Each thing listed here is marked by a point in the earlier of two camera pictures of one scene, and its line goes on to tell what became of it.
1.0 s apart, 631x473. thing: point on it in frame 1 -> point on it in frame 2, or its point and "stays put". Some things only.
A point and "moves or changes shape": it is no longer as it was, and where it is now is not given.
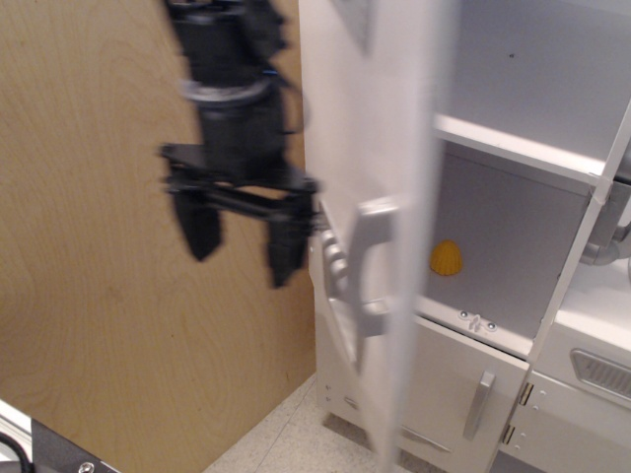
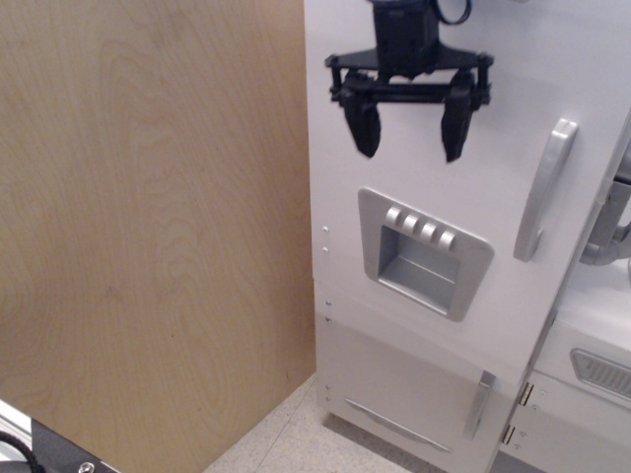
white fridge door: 376,86 moves or changes shape
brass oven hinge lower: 508,435 stays put
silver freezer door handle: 483,391 stays put
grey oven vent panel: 602,373 stays put
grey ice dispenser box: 342,264 -> 424,259
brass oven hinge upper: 525,394 stays put
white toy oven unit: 575,405 stays put
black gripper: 243,160 -> 408,64
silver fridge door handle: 374,225 -> 562,141
